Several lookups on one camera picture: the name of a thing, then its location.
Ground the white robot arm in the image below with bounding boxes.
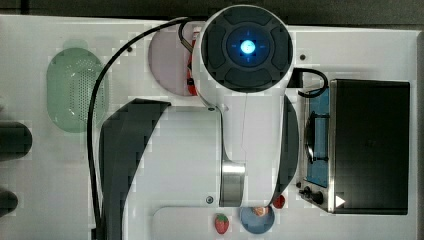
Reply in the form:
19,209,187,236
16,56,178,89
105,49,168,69
99,5,298,240

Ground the lilac round plate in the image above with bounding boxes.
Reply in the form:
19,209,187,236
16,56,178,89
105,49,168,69
148,25,197,97

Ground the red strawberry toy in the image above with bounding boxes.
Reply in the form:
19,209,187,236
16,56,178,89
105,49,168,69
214,214,229,235

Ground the orange slice toy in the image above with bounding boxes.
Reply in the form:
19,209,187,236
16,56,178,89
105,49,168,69
252,207,270,217

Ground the small red tomato toy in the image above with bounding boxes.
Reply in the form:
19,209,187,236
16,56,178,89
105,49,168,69
272,195,285,209

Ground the blue small bowl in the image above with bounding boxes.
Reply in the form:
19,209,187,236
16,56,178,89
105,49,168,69
240,206,275,234

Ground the silver toaster oven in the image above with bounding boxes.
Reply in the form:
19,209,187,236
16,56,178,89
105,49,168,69
296,79,410,215

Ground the green perforated colander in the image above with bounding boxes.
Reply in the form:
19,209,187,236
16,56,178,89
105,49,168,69
46,39,103,133

